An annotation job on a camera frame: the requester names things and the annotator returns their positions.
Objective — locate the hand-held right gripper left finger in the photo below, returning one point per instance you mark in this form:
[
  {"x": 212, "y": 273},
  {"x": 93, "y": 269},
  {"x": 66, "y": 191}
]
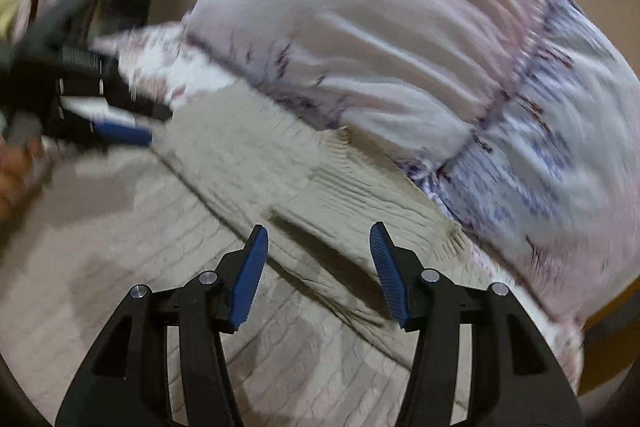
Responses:
[{"x": 250, "y": 277}]

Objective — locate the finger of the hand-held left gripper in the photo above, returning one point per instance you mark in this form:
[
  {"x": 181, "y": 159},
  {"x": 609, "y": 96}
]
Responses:
[
  {"x": 145, "y": 107},
  {"x": 127, "y": 134}
]

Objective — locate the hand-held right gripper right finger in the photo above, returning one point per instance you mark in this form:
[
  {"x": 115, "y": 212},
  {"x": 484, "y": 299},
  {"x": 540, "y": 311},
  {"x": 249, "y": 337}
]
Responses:
[{"x": 390, "y": 277}]

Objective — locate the person's left hand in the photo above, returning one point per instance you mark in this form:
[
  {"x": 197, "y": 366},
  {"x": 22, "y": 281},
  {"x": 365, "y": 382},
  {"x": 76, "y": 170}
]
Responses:
[{"x": 15, "y": 179}]

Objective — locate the white floral bedsheet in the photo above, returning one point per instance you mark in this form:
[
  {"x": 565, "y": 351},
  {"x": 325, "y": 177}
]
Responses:
[{"x": 160, "y": 62}]

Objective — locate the pink tree print pillow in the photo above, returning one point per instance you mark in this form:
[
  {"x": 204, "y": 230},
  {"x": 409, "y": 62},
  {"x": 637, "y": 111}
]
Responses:
[{"x": 550, "y": 147}]

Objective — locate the pink lavender print pillow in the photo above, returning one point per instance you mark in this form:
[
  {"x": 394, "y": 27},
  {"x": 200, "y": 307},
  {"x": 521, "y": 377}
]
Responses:
[{"x": 350, "y": 42}]

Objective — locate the yellow wooden bed frame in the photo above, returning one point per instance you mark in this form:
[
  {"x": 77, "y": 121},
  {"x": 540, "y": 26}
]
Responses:
[{"x": 612, "y": 337}]

